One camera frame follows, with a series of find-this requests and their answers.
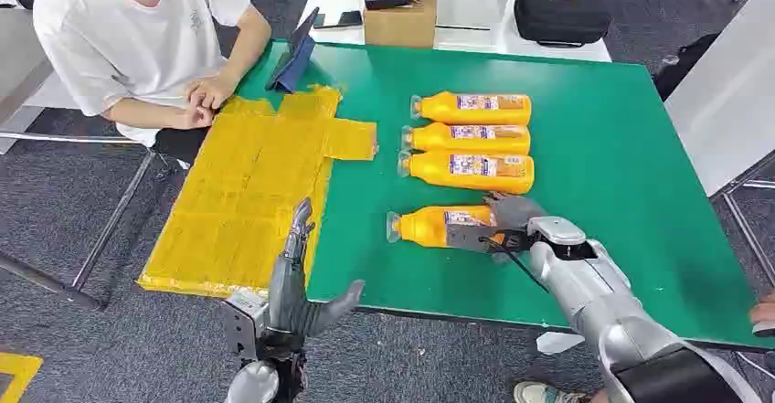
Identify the yellow sheet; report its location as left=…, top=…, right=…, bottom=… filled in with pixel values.
left=137, top=85, right=378, bottom=301

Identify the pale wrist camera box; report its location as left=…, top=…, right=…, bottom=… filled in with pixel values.
left=526, top=217, right=588, bottom=248
left=220, top=293, right=271, bottom=362

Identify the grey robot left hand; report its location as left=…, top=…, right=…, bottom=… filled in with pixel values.
left=268, top=198, right=366, bottom=336

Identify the person's left hand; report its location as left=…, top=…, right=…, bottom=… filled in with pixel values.
left=184, top=76, right=238, bottom=112

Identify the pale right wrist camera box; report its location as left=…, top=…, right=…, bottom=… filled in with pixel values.
left=526, top=217, right=588, bottom=248

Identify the bystander's hand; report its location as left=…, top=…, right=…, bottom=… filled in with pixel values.
left=748, top=293, right=775, bottom=338

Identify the white panel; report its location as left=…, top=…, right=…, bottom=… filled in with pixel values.
left=664, top=0, right=775, bottom=198

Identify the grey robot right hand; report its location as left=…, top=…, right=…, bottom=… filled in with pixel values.
left=445, top=192, right=550, bottom=264

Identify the metal chair frame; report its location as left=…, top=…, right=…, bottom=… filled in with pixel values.
left=0, top=131, right=160, bottom=312

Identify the green table mat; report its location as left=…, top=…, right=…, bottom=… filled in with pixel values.
left=236, top=39, right=775, bottom=351

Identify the white paper scrap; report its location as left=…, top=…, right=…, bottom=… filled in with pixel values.
left=536, top=332, right=586, bottom=356

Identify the white table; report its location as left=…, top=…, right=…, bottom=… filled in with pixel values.
left=299, top=0, right=612, bottom=63

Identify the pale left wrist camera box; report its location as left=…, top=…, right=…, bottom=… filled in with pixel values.
left=220, top=293, right=271, bottom=362

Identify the person's right hand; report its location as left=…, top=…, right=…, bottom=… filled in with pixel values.
left=180, top=100, right=217, bottom=131

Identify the orange drink bottle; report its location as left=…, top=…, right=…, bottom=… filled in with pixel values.
left=398, top=150, right=536, bottom=196
left=410, top=91, right=533, bottom=127
left=400, top=122, right=532, bottom=155
left=386, top=205, right=506, bottom=250

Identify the black carry case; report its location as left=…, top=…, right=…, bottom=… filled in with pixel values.
left=513, top=0, right=612, bottom=48

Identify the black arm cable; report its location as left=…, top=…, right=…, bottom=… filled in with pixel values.
left=481, top=237, right=550, bottom=295

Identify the cardboard box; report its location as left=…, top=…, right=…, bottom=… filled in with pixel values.
left=363, top=0, right=439, bottom=49

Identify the person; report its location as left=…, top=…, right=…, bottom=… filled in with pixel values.
left=33, top=0, right=273, bottom=165

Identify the tablet in blue case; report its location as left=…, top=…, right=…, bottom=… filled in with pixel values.
left=266, top=7, right=321, bottom=94

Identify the white sneaker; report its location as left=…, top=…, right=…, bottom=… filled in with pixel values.
left=513, top=382, right=591, bottom=403

